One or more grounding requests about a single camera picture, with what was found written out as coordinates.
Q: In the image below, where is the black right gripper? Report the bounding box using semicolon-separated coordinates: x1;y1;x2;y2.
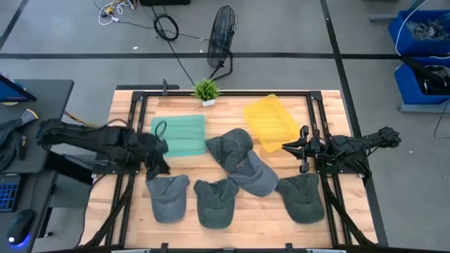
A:
282;125;333;174

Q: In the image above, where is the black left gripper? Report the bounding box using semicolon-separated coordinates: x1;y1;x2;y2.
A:
135;132;172;181

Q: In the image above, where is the blue-grey baseball cap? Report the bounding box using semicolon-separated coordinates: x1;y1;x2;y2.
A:
145;174;191;224
227;150;279;197

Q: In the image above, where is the dark green baseball cap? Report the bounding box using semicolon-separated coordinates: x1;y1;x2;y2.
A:
205;128;254;174
274;172;326;225
193;178;240;230

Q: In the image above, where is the translucent yellow plastic bin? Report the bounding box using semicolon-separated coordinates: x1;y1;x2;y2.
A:
243;93;300;154

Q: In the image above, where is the translucent green plastic bin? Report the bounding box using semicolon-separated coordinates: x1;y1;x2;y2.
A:
150;114;207;158

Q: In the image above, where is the green plant in white pot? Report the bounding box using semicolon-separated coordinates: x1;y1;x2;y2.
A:
191;77;221;108

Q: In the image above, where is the blue storage bin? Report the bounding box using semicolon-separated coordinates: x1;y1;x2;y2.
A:
388;9;450;57
393;58;450;105

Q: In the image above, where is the black desk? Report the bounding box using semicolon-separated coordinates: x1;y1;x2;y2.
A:
0;79;75;253

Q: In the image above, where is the black floor fan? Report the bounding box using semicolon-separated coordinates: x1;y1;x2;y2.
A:
206;4;239;82

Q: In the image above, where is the black computer mouse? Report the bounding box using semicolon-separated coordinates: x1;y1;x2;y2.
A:
6;209;35;246

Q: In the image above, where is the backlit black keyboard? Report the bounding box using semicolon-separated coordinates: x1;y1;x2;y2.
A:
0;174;21;213

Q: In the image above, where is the black bag on desk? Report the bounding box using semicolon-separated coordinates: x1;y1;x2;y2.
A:
0;108;39;172

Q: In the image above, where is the computer monitor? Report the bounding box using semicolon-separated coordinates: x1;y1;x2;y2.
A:
0;73;38;103

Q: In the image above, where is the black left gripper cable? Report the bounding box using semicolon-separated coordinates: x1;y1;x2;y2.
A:
153;119;168;141

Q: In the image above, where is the black metal table frame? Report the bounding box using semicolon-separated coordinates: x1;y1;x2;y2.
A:
82;89;379;253

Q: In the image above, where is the black coiled floor cable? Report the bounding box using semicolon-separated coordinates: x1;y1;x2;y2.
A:
150;5;196;86

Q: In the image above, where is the white cable bundle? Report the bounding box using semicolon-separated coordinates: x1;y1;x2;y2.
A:
93;0;136;26

